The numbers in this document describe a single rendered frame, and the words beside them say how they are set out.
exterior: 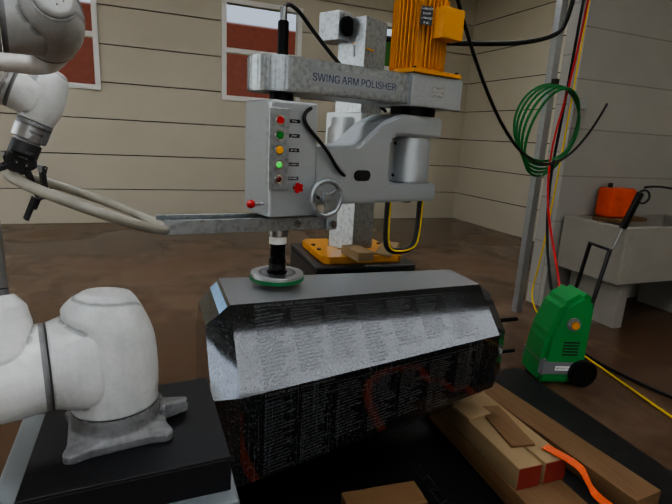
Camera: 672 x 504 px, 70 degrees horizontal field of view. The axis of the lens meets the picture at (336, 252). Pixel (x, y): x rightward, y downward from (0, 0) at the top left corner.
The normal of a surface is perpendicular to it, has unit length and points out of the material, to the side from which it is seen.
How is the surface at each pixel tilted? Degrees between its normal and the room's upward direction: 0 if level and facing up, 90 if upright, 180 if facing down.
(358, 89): 90
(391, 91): 90
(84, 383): 92
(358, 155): 90
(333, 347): 45
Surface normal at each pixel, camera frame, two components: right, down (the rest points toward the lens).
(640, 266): 0.37, 0.24
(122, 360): 0.60, 0.14
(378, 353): 0.31, -0.52
